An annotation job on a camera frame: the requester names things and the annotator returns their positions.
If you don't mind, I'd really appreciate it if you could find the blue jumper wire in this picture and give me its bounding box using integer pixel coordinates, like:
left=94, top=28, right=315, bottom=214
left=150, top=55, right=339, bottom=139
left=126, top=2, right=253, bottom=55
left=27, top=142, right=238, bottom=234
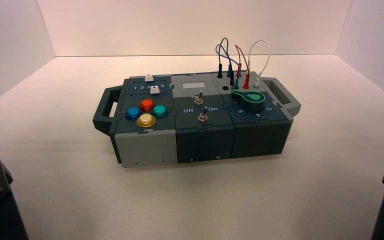
left=215, top=43, right=243, bottom=91

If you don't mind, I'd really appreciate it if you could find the grey and teal control box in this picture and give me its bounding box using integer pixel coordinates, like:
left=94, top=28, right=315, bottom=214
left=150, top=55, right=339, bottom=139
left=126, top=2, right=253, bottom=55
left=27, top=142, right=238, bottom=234
left=92, top=71, right=302, bottom=169

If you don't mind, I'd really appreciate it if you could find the blue push button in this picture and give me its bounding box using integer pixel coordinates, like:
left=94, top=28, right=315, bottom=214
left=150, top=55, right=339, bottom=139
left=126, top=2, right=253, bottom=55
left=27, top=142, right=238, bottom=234
left=124, top=106, right=143, bottom=121

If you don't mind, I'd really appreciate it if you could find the black jumper wire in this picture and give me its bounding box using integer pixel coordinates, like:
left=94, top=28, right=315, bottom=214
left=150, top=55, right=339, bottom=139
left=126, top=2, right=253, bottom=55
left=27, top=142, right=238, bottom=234
left=216, top=37, right=236, bottom=88

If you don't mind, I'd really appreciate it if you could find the green rotary knob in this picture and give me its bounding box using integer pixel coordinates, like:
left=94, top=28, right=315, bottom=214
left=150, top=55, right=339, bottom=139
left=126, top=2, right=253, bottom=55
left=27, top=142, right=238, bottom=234
left=230, top=91, right=266, bottom=113

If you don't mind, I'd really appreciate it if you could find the yellow push button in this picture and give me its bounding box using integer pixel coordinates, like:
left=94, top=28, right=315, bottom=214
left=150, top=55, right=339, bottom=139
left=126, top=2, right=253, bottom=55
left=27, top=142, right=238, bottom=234
left=136, top=113, right=157, bottom=129

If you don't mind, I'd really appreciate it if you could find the red jumper wire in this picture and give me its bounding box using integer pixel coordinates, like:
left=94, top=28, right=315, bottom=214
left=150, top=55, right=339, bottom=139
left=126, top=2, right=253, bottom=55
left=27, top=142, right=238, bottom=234
left=234, top=44, right=251, bottom=90

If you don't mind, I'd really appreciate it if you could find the small white display window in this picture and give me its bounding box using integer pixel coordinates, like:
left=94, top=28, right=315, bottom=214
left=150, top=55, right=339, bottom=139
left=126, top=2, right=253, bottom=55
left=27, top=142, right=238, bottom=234
left=182, top=82, right=206, bottom=90

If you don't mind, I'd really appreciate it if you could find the orange push button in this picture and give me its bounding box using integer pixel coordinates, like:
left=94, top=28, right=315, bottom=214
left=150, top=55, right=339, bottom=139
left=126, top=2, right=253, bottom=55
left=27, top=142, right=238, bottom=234
left=139, top=98, right=155, bottom=113

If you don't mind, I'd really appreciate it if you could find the teal push button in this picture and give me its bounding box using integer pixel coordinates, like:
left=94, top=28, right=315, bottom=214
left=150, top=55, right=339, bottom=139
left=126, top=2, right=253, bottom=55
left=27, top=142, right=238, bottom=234
left=150, top=104, right=170, bottom=119

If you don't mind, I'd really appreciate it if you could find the white jumper wire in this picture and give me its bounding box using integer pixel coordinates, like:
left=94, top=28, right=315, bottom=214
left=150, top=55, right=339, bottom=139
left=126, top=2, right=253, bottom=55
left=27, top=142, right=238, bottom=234
left=247, top=40, right=271, bottom=89

